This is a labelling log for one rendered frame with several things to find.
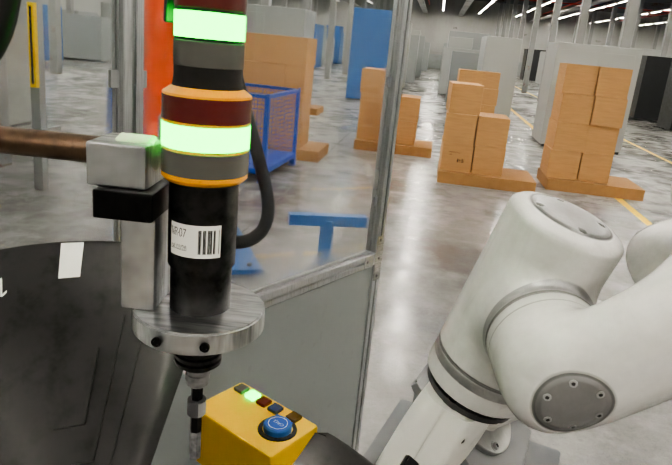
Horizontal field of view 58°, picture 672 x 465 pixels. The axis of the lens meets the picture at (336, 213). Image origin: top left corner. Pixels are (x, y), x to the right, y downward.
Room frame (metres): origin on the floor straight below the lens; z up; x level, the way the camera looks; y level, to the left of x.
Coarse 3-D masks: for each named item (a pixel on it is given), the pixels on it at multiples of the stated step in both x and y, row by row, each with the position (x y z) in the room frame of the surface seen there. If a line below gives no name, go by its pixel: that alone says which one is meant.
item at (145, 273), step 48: (96, 144) 0.29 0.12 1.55; (144, 144) 0.29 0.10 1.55; (96, 192) 0.28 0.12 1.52; (144, 192) 0.28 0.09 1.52; (144, 240) 0.29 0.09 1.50; (144, 288) 0.29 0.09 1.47; (240, 288) 0.33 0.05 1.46; (144, 336) 0.27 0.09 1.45; (192, 336) 0.27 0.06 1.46; (240, 336) 0.28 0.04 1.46
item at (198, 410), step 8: (192, 392) 0.30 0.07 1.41; (200, 392) 0.30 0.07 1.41; (192, 400) 0.30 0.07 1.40; (200, 400) 0.30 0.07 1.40; (192, 408) 0.30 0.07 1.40; (200, 408) 0.30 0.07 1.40; (192, 416) 0.30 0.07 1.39; (200, 416) 0.30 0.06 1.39; (192, 424) 0.30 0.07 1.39; (200, 424) 0.30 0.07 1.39; (192, 432) 0.30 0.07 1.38; (200, 432) 0.30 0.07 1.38; (192, 440) 0.30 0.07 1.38; (200, 440) 0.30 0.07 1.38; (192, 448) 0.30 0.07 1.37; (200, 448) 0.30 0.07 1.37; (192, 456) 0.30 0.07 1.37
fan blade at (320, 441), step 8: (312, 440) 0.54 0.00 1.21; (320, 440) 0.54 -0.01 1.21; (328, 440) 0.54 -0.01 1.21; (336, 440) 0.54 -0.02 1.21; (304, 448) 0.52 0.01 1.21; (312, 448) 0.53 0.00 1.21; (320, 448) 0.53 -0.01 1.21; (328, 448) 0.53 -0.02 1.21; (336, 448) 0.53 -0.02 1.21; (344, 448) 0.53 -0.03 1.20; (352, 448) 0.54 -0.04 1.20; (304, 456) 0.52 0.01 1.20; (312, 456) 0.52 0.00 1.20; (320, 456) 0.52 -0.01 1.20; (328, 456) 0.52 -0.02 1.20; (336, 456) 0.52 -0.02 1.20; (344, 456) 0.52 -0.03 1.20; (352, 456) 0.53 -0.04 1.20; (360, 456) 0.53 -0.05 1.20; (296, 464) 0.51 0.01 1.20; (304, 464) 0.51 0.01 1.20; (312, 464) 0.51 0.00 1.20; (320, 464) 0.51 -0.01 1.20; (328, 464) 0.51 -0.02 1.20; (336, 464) 0.51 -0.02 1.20; (344, 464) 0.52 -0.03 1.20; (352, 464) 0.52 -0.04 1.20; (360, 464) 0.52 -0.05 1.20; (368, 464) 0.52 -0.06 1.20
